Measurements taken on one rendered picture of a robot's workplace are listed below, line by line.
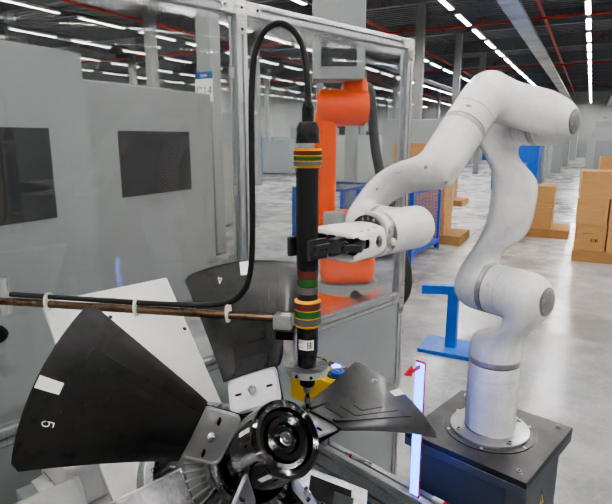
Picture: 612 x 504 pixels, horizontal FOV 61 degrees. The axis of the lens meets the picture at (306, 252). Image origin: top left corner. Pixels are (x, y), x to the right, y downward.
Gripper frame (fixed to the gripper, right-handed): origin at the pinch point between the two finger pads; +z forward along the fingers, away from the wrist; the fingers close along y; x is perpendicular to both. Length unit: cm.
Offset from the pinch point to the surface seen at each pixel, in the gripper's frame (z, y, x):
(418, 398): -35, 0, -39
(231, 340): 5.3, 13.4, -18.0
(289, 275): -8.5, 13.2, -8.6
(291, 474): 11.4, -8.5, -30.7
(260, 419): 12.3, -2.8, -24.0
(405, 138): -127, 70, 18
